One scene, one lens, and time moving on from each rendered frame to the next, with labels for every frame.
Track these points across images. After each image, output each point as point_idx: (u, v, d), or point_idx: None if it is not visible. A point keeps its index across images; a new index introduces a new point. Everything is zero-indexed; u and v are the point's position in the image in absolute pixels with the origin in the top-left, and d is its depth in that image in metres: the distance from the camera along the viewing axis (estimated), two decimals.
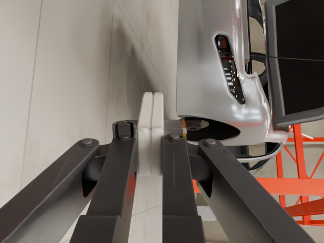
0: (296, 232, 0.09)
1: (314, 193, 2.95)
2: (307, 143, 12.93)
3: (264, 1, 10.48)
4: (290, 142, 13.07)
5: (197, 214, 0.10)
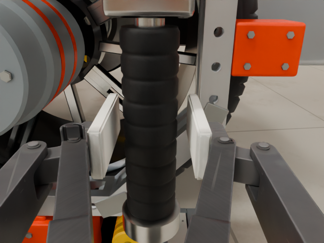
0: None
1: None
2: None
3: None
4: None
5: (230, 221, 0.10)
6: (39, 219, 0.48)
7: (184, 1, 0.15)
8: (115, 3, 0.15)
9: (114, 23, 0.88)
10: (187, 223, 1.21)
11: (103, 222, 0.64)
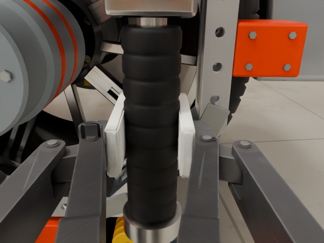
0: (323, 241, 0.09)
1: None
2: None
3: None
4: None
5: (219, 218, 0.10)
6: None
7: (187, 1, 0.15)
8: (117, 2, 0.15)
9: None
10: None
11: None
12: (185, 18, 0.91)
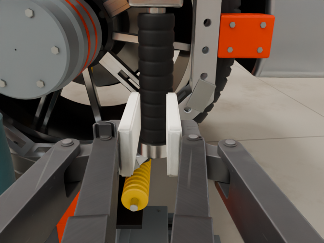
0: (311, 237, 0.09)
1: None
2: None
3: None
4: None
5: (209, 216, 0.10)
6: None
7: None
8: None
9: (127, 26, 0.72)
10: None
11: None
12: None
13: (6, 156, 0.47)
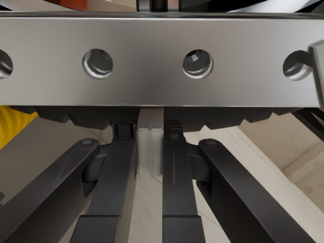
0: (296, 232, 0.09)
1: None
2: None
3: None
4: None
5: (197, 214, 0.10)
6: None
7: None
8: None
9: None
10: None
11: None
12: None
13: None
